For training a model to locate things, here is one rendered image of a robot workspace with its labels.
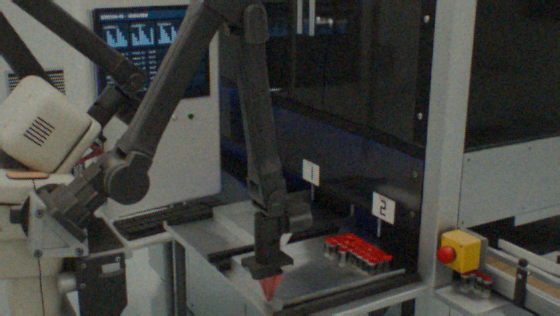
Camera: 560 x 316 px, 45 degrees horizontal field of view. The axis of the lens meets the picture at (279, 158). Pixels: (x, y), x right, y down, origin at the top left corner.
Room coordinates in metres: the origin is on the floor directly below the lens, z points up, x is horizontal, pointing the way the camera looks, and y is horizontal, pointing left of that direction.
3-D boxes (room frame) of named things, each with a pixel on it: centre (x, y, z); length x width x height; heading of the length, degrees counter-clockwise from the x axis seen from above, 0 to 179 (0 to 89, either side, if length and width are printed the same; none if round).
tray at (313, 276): (1.51, -0.09, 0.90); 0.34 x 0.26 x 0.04; 120
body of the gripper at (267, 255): (1.36, 0.03, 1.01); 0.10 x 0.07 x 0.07; 120
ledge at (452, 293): (1.42, -0.46, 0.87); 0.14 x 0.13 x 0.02; 120
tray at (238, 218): (1.86, -0.01, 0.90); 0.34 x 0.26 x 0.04; 120
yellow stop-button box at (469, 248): (1.41, -0.42, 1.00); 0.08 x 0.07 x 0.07; 120
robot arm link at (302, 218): (1.38, -0.01, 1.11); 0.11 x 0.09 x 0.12; 120
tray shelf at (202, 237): (1.68, -0.04, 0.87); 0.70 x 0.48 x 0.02; 30
